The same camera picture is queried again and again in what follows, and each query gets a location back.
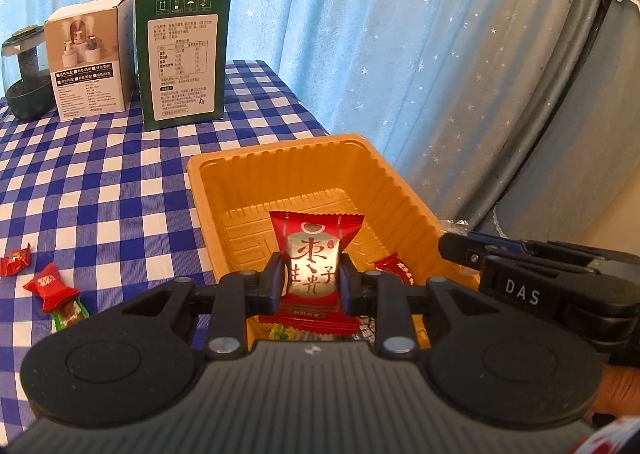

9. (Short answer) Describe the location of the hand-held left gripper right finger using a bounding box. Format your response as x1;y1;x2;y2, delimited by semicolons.
337;256;493;362

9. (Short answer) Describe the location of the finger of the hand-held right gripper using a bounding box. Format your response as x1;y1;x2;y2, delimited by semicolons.
438;232;501;281
467;230;601;269

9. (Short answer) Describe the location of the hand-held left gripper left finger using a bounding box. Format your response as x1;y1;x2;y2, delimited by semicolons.
120;251;286;362

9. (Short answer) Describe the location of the red printed candy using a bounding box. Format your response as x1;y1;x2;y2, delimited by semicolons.
374;256;418;287

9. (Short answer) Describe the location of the red snack packet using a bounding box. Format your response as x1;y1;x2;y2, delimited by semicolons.
257;209;366;335

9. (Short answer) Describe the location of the orange plastic tray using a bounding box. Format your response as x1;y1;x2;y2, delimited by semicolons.
186;134;481;350

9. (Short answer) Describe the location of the red twisted candy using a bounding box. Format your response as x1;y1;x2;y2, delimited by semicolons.
22;262;82;313

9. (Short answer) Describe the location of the small red candy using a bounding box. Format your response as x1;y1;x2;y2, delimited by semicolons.
0;243;32;277

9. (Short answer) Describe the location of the person's right hand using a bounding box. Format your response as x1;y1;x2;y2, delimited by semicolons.
592;364;640;430

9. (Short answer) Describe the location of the grey lace-trimmed cloth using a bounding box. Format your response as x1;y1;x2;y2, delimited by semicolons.
492;0;640;255

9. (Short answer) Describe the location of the grey curtain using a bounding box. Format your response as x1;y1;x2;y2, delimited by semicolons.
440;0;621;235

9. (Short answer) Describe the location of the green cardboard box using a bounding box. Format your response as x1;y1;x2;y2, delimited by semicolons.
134;0;233;131

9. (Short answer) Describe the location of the blue star curtain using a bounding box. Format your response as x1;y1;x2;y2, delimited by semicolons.
0;0;591;235

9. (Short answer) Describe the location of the white cardboard box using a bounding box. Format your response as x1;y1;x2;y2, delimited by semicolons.
44;0;136;121

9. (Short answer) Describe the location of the dark glass jar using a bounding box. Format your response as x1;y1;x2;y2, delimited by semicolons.
0;25;57;121

